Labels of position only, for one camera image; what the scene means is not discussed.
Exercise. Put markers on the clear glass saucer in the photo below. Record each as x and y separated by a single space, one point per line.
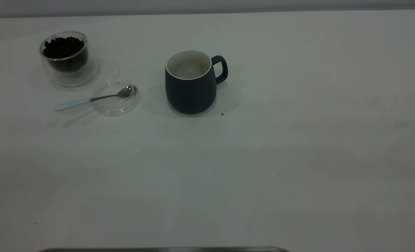
114 106

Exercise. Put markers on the dark coffee beans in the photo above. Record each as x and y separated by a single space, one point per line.
63 48

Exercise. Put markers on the double-walled glass cup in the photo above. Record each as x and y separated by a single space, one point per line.
70 73

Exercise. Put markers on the dark grey ceramic mug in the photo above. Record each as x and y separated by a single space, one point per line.
191 94

